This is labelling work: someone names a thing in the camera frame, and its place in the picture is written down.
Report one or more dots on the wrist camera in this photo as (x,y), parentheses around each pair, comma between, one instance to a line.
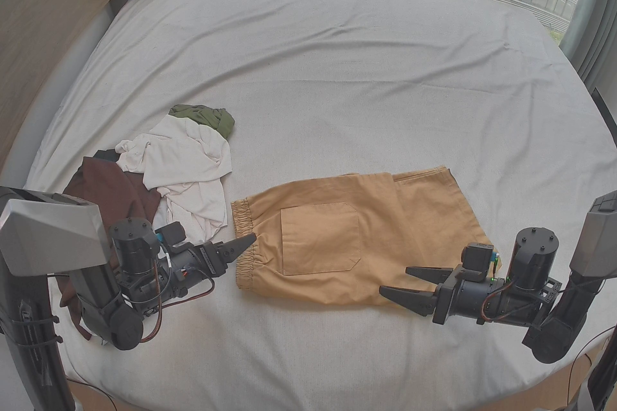
(477,257)
(171,233)

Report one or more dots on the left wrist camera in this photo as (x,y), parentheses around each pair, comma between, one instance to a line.
(171,233)

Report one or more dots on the black garment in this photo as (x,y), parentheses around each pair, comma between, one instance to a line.
(103,154)

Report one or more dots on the grey-green curtain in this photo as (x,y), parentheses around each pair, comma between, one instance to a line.
(593,4)

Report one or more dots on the white garment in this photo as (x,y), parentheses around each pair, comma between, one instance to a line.
(183,168)

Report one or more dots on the tan shorts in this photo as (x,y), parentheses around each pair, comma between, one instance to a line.
(337,245)

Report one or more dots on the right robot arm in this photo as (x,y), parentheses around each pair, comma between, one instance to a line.
(535,255)

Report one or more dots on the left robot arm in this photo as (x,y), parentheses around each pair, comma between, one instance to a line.
(53,235)

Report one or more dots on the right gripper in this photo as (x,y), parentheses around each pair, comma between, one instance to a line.
(470,300)

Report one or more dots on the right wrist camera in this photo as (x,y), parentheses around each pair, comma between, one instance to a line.
(477,257)

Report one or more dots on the green garment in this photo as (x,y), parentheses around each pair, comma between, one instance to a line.
(202,115)

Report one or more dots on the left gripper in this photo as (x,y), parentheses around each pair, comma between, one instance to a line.
(193,262)

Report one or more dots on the brown garment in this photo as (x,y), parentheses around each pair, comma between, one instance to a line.
(111,187)

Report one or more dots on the bed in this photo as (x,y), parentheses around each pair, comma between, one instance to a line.
(337,38)

